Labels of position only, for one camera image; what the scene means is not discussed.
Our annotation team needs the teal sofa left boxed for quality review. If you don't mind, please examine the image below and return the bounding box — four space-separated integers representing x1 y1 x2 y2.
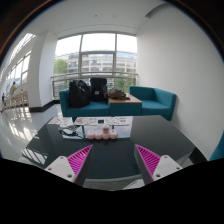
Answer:
58 87 111 118

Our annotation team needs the teal sofa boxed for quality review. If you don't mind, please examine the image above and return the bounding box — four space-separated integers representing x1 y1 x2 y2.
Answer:
129 86 176 121
58 87 111 118

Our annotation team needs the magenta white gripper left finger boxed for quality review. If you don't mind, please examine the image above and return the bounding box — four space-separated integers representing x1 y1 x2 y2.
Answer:
45 145 92 183

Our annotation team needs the pink power strip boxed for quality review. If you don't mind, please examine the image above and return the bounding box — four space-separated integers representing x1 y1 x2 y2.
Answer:
86 130 118 140

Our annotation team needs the pink charger plug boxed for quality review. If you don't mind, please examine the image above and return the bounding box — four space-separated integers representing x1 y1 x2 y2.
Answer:
103 125 109 134

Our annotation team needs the black backpack left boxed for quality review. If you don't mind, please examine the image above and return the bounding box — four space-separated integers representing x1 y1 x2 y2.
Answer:
69 80 90 108

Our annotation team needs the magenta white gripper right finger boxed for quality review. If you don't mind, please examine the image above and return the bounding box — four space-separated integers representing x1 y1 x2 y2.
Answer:
134 144 182 182

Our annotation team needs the person by window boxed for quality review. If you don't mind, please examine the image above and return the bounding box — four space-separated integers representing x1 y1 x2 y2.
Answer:
9 81 16 97

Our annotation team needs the printed leaflet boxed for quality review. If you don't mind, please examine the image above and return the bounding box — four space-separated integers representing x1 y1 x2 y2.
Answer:
49 117 72 126
104 117 129 126
74 117 98 126

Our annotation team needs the teal chair edge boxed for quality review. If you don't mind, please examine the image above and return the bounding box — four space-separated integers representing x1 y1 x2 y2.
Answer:
209 132 224 161

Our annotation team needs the black cable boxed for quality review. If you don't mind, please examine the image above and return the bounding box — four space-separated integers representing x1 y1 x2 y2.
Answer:
58 124 86 140

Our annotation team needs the black backpack right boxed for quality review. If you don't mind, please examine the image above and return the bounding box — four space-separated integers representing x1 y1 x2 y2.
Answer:
90 78 107 101

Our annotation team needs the printed leaflet right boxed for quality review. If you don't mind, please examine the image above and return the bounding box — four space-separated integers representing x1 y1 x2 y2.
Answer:
104 117 129 126

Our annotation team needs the metal window railing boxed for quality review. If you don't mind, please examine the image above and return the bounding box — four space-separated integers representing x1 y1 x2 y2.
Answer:
51 71 138 99

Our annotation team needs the wooden top side table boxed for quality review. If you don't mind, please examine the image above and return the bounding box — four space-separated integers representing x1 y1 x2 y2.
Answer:
109 93 142 116

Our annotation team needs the brown bag on table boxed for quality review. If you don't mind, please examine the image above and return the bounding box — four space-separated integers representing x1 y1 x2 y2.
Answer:
108 88 129 100

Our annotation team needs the teal sofa right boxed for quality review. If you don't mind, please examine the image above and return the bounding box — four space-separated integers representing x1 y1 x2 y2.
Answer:
129 86 176 121

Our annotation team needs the black backpack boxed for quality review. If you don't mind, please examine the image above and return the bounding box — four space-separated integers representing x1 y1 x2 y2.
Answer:
90 78 107 101
69 80 90 108

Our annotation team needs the printed leaflet left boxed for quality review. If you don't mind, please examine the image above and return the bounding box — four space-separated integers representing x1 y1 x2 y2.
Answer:
49 117 72 126

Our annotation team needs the printed leaflet middle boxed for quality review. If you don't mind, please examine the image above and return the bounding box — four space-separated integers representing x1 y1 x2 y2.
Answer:
74 117 98 126

